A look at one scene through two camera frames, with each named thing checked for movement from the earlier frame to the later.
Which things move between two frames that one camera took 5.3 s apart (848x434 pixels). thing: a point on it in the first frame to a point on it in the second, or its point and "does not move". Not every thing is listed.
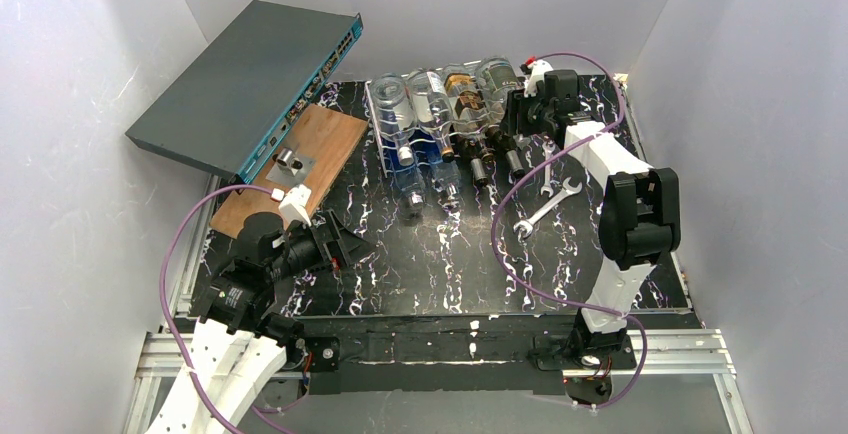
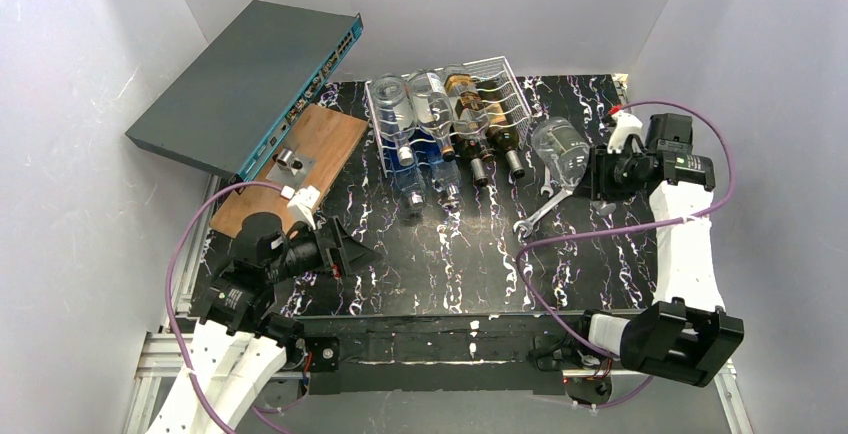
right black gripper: [523, 112] to [601, 179]
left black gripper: [328, 245] does not move
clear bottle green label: [496, 77] to [563, 146]
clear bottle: [393, 101] does not move
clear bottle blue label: [433, 108] does not move
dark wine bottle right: [499, 139] does not move
